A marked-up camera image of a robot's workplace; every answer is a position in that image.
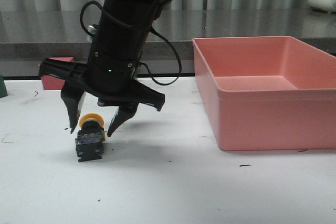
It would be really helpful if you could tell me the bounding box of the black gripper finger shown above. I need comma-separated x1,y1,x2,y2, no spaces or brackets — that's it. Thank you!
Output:
107,106,138,137
60,82,85,134

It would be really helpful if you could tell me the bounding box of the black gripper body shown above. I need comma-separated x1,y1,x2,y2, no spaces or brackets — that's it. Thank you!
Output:
39,11,165,111

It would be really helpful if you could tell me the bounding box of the yellow mushroom push button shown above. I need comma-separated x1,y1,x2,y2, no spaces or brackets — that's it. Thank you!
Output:
75,113,106,162

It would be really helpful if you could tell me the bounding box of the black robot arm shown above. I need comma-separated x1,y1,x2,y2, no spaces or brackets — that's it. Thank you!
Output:
39,0,172,135

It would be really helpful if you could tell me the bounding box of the pink cube block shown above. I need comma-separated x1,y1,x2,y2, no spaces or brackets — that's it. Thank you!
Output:
40,57,75,91

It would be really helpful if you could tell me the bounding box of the dark green block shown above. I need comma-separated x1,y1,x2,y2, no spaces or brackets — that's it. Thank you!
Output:
0,74,8,98

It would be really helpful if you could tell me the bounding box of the grey stone counter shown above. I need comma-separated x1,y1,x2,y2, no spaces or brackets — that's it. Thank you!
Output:
1,7,335,79

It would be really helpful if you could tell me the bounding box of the pink plastic bin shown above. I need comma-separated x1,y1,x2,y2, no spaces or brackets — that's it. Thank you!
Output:
193,36,335,151

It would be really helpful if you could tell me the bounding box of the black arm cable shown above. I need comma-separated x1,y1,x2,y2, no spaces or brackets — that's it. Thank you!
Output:
79,0,182,86

